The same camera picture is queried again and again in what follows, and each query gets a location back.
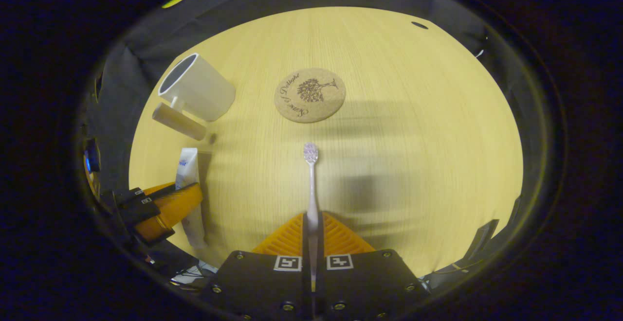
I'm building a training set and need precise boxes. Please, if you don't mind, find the round cork coaster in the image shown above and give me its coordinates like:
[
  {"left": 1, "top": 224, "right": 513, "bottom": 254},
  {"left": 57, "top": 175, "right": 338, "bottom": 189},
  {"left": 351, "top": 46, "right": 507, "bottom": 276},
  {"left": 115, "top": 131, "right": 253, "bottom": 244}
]
[{"left": 274, "top": 68, "right": 347, "bottom": 124}]

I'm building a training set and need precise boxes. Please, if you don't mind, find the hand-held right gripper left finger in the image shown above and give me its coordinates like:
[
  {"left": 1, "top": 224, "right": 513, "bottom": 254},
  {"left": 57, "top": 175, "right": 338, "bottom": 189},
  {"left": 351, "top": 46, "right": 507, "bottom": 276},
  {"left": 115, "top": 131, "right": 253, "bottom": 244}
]
[{"left": 201, "top": 213, "right": 312, "bottom": 321}]

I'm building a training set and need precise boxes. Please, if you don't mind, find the white toothpaste tube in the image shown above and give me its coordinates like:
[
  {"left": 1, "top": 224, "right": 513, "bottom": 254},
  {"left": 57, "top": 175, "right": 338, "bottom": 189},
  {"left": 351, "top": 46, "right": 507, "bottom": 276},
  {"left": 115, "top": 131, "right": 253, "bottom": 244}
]
[{"left": 175, "top": 147, "right": 208, "bottom": 250}]

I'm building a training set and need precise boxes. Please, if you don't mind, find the black backdrop cloth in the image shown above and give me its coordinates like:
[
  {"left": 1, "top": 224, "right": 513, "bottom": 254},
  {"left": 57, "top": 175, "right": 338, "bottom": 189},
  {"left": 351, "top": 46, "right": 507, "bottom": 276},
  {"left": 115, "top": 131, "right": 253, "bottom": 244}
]
[{"left": 78, "top": 0, "right": 541, "bottom": 205}]

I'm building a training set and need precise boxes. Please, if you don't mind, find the wooden desktop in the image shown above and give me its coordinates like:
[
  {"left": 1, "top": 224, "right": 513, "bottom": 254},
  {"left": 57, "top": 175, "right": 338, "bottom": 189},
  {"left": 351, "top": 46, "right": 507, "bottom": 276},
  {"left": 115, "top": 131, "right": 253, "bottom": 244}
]
[{"left": 128, "top": 6, "right": 524, "bottom": 283}]

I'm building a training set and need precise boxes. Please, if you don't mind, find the white toothbrush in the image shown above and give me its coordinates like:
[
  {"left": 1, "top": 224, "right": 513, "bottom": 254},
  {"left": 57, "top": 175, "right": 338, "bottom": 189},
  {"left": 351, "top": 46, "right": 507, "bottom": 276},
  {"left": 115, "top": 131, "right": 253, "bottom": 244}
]
[{"left": 303, "top": 142, "right": 320, "bottom": 293}]

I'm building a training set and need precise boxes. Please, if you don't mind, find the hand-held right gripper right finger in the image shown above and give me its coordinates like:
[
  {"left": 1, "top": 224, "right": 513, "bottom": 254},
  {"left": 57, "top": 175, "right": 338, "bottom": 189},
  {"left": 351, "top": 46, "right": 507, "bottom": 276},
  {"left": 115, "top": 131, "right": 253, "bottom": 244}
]
[{"left": 314, "top": 213, "right": 432, "bottom": 321}]

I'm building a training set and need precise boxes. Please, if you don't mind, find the black angular object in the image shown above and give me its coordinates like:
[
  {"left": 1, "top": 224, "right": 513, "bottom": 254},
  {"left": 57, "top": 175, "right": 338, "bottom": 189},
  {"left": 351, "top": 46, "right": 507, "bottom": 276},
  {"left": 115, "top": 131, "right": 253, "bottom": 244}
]
[{"left": 428, "top": 218, "right": 502, "bottom": 290}]

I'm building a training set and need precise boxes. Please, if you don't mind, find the white cup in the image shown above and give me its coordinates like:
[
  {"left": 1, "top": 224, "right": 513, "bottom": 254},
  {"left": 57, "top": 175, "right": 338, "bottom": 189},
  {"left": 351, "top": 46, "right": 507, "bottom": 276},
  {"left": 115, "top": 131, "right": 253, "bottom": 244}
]
[{"left": 152, "top": 53, "right": 237, "bottom": 142}]

